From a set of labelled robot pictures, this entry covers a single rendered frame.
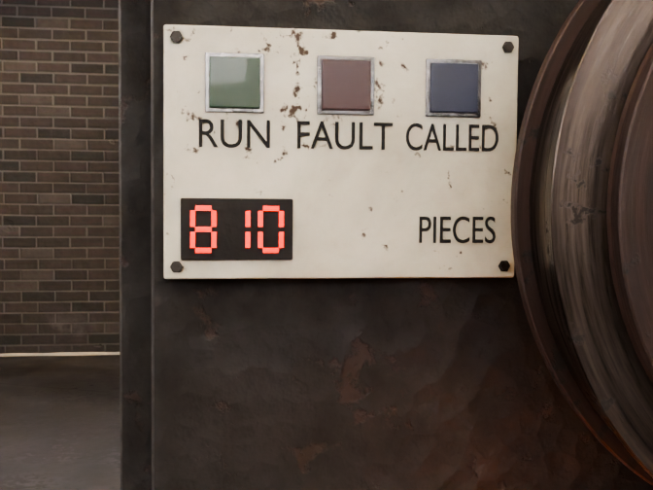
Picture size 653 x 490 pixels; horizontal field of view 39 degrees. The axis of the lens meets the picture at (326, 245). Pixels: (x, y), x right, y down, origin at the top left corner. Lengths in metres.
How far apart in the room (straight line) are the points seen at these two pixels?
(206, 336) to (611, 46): 0.35
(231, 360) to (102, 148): 6.00
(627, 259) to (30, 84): 6.32
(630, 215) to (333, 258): 0.22
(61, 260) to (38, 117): 0.99
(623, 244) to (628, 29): 0.13
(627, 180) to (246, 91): 0.27
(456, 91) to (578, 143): 0.14
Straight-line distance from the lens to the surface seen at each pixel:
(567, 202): 0.58
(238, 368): 0.70
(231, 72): 0.67
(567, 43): 0.66
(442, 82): 0.69
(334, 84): 0.68
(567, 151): 0.58
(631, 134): 0.58
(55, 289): 6.74
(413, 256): 0.69
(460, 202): 0.70
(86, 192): 6.68
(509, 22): 0.74
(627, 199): 0.58
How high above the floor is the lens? 1.12
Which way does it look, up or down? 3 degrees down
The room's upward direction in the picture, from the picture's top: straight up
